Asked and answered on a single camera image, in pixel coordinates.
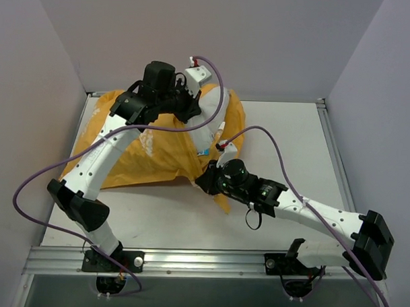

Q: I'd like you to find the orange pillowcase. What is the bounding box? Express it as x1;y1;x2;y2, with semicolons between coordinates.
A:
58;78;248;215

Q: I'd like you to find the blue white pillow label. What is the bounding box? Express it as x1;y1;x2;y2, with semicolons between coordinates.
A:
197;149;210;156

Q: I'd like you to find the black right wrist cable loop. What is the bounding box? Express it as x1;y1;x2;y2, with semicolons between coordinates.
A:
245;208;263;232

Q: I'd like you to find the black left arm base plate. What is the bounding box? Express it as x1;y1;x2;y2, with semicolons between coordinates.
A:
81;249;145;273

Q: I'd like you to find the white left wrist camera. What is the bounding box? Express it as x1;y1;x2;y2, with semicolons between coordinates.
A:
184;57;212;98

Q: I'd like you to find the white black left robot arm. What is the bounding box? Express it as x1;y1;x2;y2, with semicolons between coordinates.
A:
48;61;212;271

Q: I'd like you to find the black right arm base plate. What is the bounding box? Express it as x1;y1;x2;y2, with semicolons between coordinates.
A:
264;252;320;278

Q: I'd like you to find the aluminium front rail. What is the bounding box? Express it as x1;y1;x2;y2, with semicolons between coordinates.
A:
22;243;357;287

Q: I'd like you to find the white pillow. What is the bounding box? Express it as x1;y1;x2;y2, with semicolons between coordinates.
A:
186;86;230;152

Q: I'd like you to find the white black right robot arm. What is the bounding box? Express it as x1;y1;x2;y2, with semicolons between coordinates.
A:
195;159;395;281

